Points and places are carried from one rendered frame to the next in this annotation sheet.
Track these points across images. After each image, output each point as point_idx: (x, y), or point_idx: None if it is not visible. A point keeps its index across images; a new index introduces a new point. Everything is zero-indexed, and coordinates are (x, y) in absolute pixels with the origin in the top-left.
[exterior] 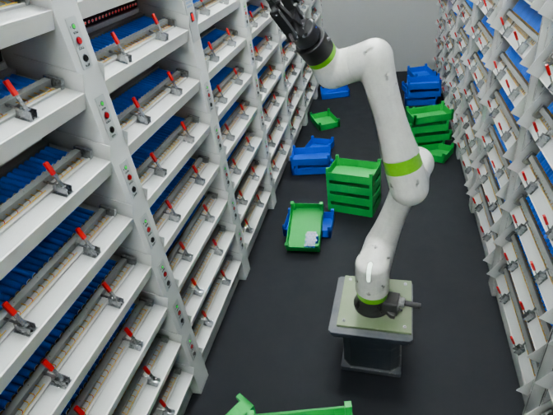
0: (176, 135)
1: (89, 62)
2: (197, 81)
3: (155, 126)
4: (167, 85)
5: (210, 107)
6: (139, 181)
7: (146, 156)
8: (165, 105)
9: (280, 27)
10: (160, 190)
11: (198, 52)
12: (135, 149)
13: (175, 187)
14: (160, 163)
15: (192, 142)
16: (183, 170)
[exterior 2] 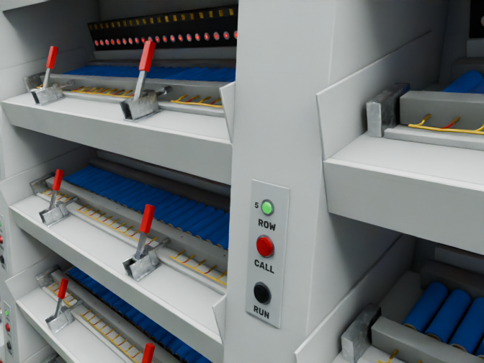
0: (161, 235)
1: None
2: (225, 140)
3: (45, 120)
4: (184, 94)
5: (251, 295)
6: (3, 166)
7: (109, 194)
8: (90, 110)
9: None
10: (34, 232)
11: (279, 19)
12: (17, 122)
13: (142, 331)
14: (83, 216)
15: (131, 276)
16: (202, 357)
